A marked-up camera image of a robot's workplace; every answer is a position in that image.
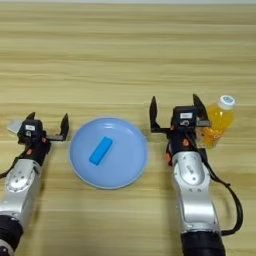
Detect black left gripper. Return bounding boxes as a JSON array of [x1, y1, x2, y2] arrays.
[[18, 111, 70, 166]]

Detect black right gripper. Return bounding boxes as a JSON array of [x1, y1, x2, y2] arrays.
[[148, 93, 212, 158]]

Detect small silver square piece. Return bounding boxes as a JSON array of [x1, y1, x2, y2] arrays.
[[6, 118, 23, 135]]

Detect orange juice bottle white cap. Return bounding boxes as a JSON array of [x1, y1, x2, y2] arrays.
[[199, 94, 236, 150]]

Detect blue rectangular block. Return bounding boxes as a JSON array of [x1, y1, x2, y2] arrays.
[[88, 136, 114, 167]]

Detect right gripper labelled black box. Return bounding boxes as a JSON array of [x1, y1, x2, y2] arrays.
[[170, 105, 198, 129]]

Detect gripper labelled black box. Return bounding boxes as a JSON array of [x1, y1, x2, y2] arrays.
[[170, 105, 198, 129], [17, 119, 44, 140]]

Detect left gripper labelled black box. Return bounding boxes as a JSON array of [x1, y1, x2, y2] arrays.
[[17, 119, 44, 140]]

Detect light blue round plate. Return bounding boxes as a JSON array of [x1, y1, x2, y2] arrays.
[[68, 116, 150, 190]]

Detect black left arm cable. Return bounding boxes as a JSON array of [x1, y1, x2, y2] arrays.
[[0, 156, 18, 179]]

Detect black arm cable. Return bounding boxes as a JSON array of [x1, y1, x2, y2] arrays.
[[0, 156, 18, 179], [199, 149, 244, 237]]

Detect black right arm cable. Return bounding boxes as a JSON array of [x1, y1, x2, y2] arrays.
[[199, 149, 244, 237]]

